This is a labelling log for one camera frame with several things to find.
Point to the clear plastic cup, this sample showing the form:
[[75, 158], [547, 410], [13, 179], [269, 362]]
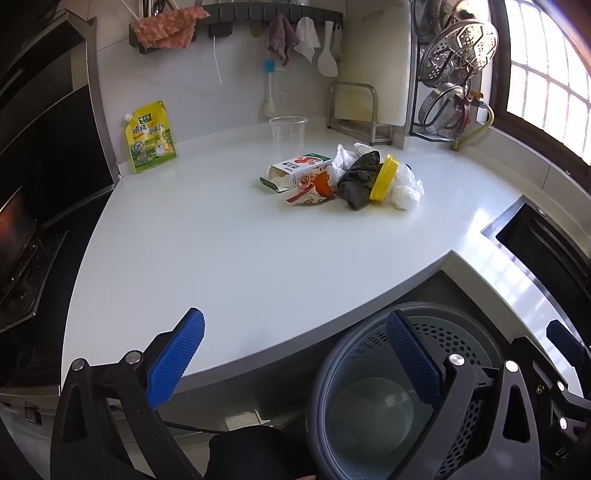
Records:
[[287, 131]]

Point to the white crumpled tissue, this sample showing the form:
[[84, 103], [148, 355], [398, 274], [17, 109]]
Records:
[[341, 159]]

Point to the white crumpled paper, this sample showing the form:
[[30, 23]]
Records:
[[367, 147]]

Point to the dark wall hook rail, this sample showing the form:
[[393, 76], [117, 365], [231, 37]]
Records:
[[240, 11]]

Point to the large white cutting board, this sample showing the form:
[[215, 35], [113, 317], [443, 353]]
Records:
[[374, 46]]

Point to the glass pot lid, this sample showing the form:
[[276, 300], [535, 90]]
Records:
[[441, 110]]

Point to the dark grey cloth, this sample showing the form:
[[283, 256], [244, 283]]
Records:
[[358, 182]]

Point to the yellow plastic lid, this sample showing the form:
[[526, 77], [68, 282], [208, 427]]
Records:
[[383, 180]]

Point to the white rice paddle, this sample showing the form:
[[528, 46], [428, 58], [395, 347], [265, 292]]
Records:
[[327, 64]]

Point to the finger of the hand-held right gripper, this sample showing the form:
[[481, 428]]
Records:
[[569, 338], [549, 369]]

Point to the perforated metal steamer plate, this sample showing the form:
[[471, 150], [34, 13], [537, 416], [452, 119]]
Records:
[[457, 50]]

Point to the window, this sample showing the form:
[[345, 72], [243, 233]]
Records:
[[545, 69]]

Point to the purple grey hanging cloth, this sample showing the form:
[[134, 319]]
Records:
[[281, 39]]

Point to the person's black clothing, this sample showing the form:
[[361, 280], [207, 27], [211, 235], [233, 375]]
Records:
[[249, 454]]

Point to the grey perforated trash bin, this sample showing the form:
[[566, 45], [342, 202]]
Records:
[[369, 415]]

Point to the black stove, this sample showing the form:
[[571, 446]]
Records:
[[27, 295]]

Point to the pink dish cloth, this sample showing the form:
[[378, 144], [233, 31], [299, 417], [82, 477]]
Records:
[[161, 30]]

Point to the steel kitchen sink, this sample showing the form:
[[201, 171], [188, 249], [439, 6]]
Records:
[[545, 249]]

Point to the white hanging cloth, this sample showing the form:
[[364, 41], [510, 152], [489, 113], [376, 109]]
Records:
[[307, 39]]

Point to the metal cutting board rack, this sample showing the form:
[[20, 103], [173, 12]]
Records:
[[351, 85]]

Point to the white red green carton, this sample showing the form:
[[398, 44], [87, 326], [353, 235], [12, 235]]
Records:
[[300, 168]]

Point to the small yellowish cutting board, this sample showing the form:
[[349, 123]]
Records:
[[353, 105]]

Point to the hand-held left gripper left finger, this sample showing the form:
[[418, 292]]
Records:
[[178, 355]]

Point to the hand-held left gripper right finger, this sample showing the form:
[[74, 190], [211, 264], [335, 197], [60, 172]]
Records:
[[413, 357]]

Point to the yellow green spout pouch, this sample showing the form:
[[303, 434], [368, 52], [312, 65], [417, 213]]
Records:
[[150, 138]]

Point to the red gas valve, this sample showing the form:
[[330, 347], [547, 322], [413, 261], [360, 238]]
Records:
[[472, 108]]

